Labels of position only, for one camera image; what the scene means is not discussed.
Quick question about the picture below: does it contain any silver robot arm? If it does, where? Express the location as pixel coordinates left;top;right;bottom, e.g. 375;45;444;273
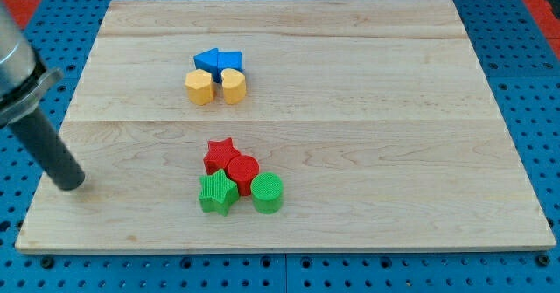
1;4;64;127

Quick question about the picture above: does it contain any red star block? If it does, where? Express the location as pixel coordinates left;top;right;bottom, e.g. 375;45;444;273
203;137;241;175

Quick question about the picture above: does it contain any green star block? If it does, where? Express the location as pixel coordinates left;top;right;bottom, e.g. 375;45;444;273
199;169;240;216

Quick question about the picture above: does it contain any red cylinder block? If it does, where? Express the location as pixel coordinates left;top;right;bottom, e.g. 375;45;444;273
226;155;260;196

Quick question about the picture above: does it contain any green cylinder block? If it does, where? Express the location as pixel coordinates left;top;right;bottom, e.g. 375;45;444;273
250;172;284;214

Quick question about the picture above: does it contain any yellow heart block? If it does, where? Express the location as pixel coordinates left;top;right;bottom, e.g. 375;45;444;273
221;68;247;105

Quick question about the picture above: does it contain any blue cube block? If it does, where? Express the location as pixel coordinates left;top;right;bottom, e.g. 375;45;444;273
218;52;242;73

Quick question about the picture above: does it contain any yellow hexagon block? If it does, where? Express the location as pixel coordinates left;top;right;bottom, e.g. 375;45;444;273
185;69;215;106

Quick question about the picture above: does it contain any wooden board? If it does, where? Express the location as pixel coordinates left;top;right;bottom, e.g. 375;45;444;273
16;0;556;255

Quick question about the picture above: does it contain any blue triangle block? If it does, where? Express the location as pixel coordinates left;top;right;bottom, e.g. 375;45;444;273
193;48;221;83

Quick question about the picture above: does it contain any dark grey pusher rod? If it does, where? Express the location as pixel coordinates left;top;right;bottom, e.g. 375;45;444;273
9;108;85;191

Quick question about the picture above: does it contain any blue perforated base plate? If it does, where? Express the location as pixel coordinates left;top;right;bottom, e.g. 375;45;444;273
1;0;559;292

